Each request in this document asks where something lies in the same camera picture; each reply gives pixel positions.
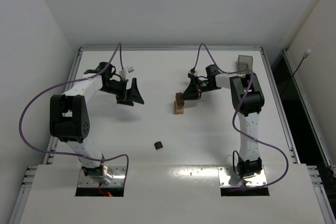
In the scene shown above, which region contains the dark arch wood block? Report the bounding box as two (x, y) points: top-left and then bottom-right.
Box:
(175, 92), (184, 107)

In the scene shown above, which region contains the dark transparent plastic bin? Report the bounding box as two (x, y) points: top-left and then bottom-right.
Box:
(236, 55), (253, 74)

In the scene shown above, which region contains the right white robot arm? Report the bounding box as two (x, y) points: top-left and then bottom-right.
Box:
(174, 64), (265, 178)

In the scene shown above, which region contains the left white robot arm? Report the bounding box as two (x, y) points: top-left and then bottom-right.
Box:
(49, 62), (144, 185)

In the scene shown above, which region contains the small dark wood block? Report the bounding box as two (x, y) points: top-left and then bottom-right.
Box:
(154, 141), (163, 150)

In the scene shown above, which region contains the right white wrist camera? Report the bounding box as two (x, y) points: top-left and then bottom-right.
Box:
(187, 68), (197, 78)

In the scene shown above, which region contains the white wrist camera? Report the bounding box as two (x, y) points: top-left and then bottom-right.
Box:
(187, 68), (197, 78)
(119, 66), (134, 80)

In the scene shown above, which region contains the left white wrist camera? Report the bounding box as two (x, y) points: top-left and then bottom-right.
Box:
(119, 66), (134, 80)

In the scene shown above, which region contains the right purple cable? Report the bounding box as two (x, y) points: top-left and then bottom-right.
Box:
(191, 42), (290, 190)

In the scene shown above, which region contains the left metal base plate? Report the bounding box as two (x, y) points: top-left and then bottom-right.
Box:
(77, 166), (126, 188)

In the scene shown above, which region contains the metal base plate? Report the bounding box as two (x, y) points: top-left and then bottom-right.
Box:
(218, 166), (267, 189)
(77, 166), (126, 188)

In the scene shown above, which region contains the black base cable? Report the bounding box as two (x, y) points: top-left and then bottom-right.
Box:
(232, 150), (241, 180)

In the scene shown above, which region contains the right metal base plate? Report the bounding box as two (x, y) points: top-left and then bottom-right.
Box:
(218, 166), (267, 189)

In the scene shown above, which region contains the black wall cable white plug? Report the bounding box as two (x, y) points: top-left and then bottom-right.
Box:
(292, 49), (311, 76)

